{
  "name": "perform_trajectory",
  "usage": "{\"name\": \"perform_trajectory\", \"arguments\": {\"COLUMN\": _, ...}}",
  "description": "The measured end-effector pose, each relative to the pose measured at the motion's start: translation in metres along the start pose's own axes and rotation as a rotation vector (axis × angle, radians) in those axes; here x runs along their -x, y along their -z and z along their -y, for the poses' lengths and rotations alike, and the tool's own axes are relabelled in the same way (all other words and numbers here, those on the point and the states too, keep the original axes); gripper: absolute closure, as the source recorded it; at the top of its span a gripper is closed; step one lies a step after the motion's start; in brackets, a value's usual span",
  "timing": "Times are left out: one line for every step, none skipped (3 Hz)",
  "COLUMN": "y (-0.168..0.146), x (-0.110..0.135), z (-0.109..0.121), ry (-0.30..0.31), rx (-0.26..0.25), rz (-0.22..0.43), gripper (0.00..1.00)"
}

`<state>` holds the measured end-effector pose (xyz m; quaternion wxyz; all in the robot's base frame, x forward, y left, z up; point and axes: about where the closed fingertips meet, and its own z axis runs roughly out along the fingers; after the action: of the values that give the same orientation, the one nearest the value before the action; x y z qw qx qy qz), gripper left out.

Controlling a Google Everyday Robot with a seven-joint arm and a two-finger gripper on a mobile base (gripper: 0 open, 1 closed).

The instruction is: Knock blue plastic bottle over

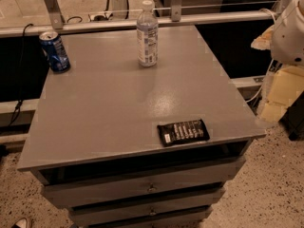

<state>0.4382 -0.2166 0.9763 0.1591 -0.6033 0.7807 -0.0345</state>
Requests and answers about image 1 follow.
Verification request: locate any metal railing frame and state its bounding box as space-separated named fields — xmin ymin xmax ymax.
xmin=0 ymin=0 xmax=292 ymax=37

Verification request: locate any white cable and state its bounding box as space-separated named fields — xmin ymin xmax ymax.
xmin=245 ymin=59 xmax=276 ymax=104

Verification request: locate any black hanging cable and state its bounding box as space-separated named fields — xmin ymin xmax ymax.
xmin=8 ymin=23 xmax=34 ymax=127

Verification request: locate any black snack bar packet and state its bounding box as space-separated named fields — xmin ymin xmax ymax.
xmin=157 ymin=119 xmax=210 ymax=146

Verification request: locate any top grey drawer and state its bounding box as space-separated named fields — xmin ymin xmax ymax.
xmin=43 ymin=156 xmax=245 ymax=208

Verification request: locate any bottom grey drawer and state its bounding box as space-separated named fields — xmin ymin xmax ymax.
xmin=79 ymin=205 xmax=214 ymax=228

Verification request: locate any middle grey drawer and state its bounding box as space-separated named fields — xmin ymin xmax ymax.
xmin=69 ymin=186 xmax=225 ymax=226

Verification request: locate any blue soda can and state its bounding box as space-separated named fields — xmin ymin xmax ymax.
xmin=39 ymin=30 xmax=70 ymax=73

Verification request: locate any grey drawer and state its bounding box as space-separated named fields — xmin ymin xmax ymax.
xmin=43 ymin=156 xmax=245 ymax=208
xmin=79 ymin=205 xmax=214 ymax=228
xmin=69 ymin=186 xmax=225 ymax=226

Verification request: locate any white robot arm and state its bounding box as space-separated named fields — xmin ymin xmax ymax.
xmin=271 ymin=0 xmax=304 ymax=66

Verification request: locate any shoe tip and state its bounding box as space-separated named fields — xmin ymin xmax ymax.
xmin=10 ymin=218 xmax=32 ymax=228

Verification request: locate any grey drawer cabinet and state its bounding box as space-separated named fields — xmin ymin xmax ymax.
xmin=16 ymin=25 xmax=267 ymax=228

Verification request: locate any clear blue plastic water bottle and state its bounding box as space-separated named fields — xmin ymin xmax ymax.
xmin=137 ymin=0 xmax=159 ymax=67

